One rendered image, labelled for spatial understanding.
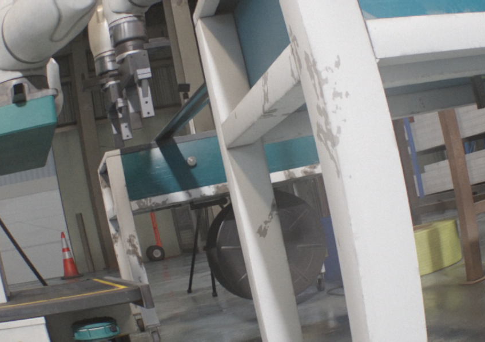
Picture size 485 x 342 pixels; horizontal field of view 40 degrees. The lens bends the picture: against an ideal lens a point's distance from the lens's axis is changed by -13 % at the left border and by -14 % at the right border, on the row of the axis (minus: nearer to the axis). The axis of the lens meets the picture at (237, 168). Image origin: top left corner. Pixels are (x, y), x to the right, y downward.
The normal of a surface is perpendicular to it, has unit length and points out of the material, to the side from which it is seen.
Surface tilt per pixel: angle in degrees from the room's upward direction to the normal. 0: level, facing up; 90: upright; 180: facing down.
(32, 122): 90
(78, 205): 90
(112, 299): 90
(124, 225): 90
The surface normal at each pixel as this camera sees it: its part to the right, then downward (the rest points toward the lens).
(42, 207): 0.37, -0.15
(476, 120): -0.90, 0.17
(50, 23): 0.00, 0.76
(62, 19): 0.25, 0.77
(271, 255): 0.15, -0.10
